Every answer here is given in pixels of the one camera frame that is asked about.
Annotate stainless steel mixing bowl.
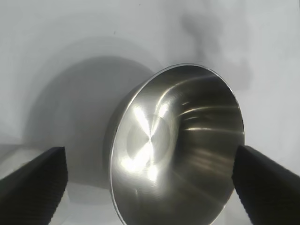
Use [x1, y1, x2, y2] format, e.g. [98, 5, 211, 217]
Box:
[103, 62, 246, 225]

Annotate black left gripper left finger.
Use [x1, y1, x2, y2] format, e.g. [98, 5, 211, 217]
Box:
[0, 146, 69, 225]

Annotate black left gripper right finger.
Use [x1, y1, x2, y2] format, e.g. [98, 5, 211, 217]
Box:
[231, 144, 300, 225]

